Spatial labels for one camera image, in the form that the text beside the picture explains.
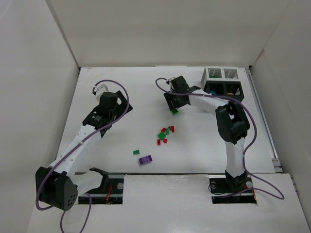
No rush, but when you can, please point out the purple flat lego brick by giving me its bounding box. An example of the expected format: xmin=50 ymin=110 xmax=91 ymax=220
xmin=138 ymin=155 xmax=153 ymax=166

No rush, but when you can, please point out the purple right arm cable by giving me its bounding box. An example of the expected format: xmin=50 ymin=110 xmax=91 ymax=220
xmin=155 ymin=77 xmax=285 ymax=201

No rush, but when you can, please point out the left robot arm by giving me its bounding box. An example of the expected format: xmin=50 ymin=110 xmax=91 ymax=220
xmin=35 ymin=90 xmax=133 ymax=211

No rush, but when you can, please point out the black slotted container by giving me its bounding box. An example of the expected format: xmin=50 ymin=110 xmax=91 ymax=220
xmin=203 ymin=81 xmax=244 ymax=101

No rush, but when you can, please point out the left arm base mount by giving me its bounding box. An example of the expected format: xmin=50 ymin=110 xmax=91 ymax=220
xmin=72 ymin=167 xmax=124 ymax=205

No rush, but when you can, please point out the white slotted container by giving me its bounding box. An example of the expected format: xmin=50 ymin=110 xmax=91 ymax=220
xmin=201 ymin=67 xmax=239 ymax=82

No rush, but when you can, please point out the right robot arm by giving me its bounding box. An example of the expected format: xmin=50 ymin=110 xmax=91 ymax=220
xmin=164 ymin=76 xmax=250 ymax=194

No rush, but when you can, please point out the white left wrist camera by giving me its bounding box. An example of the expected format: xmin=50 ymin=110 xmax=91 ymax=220
xmin=92 ymin=83 xmax=109 ymax=102

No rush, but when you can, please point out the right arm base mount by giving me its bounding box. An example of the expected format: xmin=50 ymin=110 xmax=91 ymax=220
xmin=208 ymin=172 xmax=257 ymax=204

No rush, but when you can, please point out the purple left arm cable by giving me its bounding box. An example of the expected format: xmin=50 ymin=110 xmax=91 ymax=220
xmin=35 ymin=80 xmax=130 ymax=233

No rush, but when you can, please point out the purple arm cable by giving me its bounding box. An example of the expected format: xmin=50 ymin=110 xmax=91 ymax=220
xmin=155 ymin=77 xmax=285 ymax=201
xmin=35 ymin=80 xmax=130 ymax=233

